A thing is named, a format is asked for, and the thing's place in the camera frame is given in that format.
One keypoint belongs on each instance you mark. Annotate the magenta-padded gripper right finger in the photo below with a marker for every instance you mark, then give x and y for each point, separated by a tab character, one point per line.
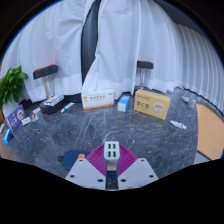
140	173

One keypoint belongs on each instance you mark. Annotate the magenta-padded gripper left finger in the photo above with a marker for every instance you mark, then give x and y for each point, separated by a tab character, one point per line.
81	173

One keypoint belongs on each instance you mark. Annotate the blue power strip orange sockets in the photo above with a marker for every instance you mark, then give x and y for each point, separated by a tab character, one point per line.
71	159

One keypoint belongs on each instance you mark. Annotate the white blue pen-shaped tube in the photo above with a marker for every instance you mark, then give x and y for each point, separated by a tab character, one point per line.
67	107

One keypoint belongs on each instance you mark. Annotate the yellow cardboard box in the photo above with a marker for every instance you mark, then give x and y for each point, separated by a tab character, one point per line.
151	104

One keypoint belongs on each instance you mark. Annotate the small blue white box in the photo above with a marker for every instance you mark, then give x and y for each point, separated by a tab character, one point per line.
123	103

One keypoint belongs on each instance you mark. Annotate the small clear box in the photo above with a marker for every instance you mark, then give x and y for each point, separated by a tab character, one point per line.
35	116

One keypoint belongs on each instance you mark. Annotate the small white packet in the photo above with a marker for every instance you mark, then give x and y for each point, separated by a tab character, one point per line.
26	121

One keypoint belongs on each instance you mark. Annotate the white box orange stripe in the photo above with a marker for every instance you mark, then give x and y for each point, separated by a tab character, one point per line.
98	99

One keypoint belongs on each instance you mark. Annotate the flat white blue box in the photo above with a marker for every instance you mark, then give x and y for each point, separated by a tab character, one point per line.
54	100

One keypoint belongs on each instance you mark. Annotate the small bright blue box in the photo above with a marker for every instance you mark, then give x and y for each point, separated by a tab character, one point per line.
8	137

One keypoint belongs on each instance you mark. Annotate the orange board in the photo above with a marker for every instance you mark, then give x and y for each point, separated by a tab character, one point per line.
210	130

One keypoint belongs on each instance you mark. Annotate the purple printed box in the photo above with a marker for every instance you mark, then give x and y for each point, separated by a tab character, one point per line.
16	118

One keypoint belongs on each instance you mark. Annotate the small purple cup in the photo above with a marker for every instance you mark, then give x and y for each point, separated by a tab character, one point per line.
191	104

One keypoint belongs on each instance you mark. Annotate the small white grey object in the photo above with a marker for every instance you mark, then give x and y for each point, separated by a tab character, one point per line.
2	128

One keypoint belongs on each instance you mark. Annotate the black stool red-edged seat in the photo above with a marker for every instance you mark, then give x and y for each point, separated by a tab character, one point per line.
145	64
45	71

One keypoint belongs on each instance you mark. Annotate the green potted plant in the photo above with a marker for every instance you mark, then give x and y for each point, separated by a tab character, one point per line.
11	85

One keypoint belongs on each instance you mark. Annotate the white curtain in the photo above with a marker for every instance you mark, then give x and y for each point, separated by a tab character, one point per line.
160	43
50	36

